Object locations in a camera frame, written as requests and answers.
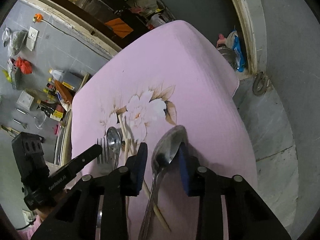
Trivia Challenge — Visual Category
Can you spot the large dark oil jug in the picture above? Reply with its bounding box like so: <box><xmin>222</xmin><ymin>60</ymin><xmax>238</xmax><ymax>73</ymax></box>
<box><xmin>49</xmin><ymin>68</ymin><xmax>82</xmax><ymax>92</ymax></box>

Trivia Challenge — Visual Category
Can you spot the pink floral tablecloth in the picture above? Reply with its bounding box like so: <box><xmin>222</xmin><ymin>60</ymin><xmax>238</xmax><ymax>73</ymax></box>
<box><xmin>70</xmin><ymin>19</ymin><xmax>258</xmax><ymax>240</ymax></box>

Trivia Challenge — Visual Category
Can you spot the small steel spoon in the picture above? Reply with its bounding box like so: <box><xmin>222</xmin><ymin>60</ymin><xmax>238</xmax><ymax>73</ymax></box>
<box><xmin>106</xmin><ymin>126</ymin><xmax>122</xmax><ymax>170</ymax></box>

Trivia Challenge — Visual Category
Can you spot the large steel spoon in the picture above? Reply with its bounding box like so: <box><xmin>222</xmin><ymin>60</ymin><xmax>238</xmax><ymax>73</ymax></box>
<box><xmin>138</xmin><ymin>125</ymin><xmax>188</xmax><ymax>239</ymax></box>

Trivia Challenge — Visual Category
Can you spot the hanging steel peeler tool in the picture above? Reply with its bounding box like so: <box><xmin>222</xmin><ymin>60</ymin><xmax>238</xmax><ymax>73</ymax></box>
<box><xmin>12</xmin><ymin>118</ymin><xmax>28</xmax><ymax>129</ymax></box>

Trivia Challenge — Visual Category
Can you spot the orange wall hook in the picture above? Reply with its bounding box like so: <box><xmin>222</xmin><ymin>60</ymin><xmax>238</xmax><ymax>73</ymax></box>
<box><xmin>33</xmin><ymin>14</ymin><xmax>43</xmax><ymax>23</ymax></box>

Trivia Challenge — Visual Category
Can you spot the wooden chopstick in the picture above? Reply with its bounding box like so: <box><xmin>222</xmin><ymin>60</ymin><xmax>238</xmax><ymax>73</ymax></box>
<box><xmin>118</xmin><ymin>113</ymin><xmax>171</xmax><ymax>232</ymax></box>
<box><xmin>124</xmin><ymin>139</ymin><xmax>131</xmax><ymax>237</ymax></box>

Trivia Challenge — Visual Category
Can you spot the clear bag of dried goods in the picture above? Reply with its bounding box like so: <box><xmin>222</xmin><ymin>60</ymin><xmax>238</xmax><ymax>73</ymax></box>
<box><xmin>2</xmin><ymin>27</ymin><xmax>28</xmax><ymax>57</ymax></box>

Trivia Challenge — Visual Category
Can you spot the person's pink sleeve forearm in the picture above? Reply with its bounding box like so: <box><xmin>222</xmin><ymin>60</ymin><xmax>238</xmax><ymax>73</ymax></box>
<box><xmin>18</xmin><ymin>216</ymin><xmax>42</xmax><ymax>240</ymax></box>

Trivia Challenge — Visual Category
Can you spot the wooden door frame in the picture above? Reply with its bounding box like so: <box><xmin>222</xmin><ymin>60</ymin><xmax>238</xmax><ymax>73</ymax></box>
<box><xmin>20</xmin><ymin>0</ymin><xmax>121</xmax><ymax>57</ymax></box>

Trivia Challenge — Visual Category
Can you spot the hanging mesh strainer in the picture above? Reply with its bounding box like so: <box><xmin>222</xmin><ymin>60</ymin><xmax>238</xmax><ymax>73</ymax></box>
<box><xmin>16</xmin><ymin>107</ymin><xmax>48</xmax><ymax>131</ymax></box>

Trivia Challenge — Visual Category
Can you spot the white wall socket panel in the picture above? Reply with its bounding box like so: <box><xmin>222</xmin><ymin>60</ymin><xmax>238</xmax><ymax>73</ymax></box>
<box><xmin>25</xmin><ymin>27</ymin><xmax>39</xmax><ymax>51</ymax></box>

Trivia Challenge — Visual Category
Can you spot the red plastic bag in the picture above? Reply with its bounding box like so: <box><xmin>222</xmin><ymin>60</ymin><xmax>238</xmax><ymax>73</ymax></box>
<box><xmin>14</xmin><ymin>57</ymin><xmax>33</xmax><ymax>75</ymax></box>

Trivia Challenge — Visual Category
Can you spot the steel fork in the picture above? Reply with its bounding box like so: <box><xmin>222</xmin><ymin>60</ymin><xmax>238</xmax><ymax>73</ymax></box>
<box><xmin>97</xmin><ymin>137</ymin><xmax>112</xmax><ymax>172</ymax></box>

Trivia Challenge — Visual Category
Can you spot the orange spice bag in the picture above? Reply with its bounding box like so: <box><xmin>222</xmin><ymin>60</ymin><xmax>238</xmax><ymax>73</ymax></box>
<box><xmin>54</xmin><ymin>80</ymin><xmax>73</xmax><ymax>104</ymax></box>

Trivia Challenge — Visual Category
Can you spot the dark soy sauce bottle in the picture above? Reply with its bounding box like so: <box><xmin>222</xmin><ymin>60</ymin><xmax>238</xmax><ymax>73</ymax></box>
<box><xmin>37</xmin><ymin>99</ymin><xmax>65</xmax><ymax>122</ymax></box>

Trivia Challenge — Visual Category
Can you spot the white wall box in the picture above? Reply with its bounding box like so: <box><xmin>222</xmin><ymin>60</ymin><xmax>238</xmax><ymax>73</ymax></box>
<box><xmin>17</xmin><ymin>90</ymin><xmax>34</xmax><ymax>110</ymax></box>

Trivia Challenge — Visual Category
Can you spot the person's left hand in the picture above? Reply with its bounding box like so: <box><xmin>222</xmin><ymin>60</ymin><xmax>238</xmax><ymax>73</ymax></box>
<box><xmin>35</xmin><ymin>207</ymin><xmax>56</xmax><ymax>222</ymax></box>

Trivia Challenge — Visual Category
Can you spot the dark grey cabinet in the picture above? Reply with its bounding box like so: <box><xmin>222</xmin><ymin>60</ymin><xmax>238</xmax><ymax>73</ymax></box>
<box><xmin>162</xmin><ymin>0</ymin><xmax>241</xmax><ymax>44</ymax></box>

